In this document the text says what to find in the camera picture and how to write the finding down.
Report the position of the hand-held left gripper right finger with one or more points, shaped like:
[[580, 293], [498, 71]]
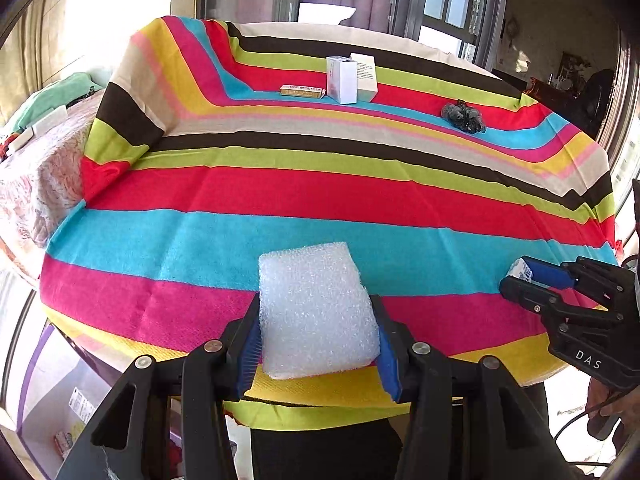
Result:
[[388, 362]]

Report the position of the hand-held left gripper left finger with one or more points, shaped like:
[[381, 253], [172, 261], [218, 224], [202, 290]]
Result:
[[248, 360]]

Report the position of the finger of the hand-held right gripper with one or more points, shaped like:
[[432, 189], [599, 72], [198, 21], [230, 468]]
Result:
[[530, 296], [552, 272]]

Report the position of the blue and white box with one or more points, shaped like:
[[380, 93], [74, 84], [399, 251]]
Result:
[[520, 270]]

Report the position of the white bubble foam block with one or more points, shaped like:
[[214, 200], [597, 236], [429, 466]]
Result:
[[315, 310]]

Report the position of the person's right hand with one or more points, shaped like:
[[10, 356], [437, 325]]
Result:
[[602, 401]]

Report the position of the red crochet piece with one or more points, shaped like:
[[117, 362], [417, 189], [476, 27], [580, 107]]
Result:
[[175, 460]]

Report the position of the striped tablecloth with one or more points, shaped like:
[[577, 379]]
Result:
[[320, 200]]

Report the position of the dark wooden cabinet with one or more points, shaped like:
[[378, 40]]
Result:
[[570, 95]]

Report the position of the dark grey scrunchie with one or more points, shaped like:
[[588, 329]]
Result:
[[464, 116]]

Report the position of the purple-edged cardboard box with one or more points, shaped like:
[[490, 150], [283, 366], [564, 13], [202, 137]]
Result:
[[55, 360]]

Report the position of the small printed packet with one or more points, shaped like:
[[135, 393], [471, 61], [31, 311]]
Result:
[[67, 440]]

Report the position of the white box with text panel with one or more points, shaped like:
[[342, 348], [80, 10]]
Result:
[[366, 77]]

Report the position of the side table with pink cloth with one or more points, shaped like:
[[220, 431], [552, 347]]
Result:
[[40, 185]]

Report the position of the small yellow box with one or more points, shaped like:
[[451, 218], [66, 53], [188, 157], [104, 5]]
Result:
[[302, 91]]

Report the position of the white box with grey print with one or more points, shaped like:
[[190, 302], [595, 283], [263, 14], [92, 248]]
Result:
[[341, 80]]

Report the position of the grey-framed window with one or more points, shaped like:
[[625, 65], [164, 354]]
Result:
[[440, 0]]

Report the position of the red cloth item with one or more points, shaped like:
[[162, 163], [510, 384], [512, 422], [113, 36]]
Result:
[[5, 147]]

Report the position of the green cloth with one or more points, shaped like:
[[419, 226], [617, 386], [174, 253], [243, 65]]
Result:
[[55, 92]]

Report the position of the beige curtain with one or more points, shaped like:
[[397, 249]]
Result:
[[30, 60]]

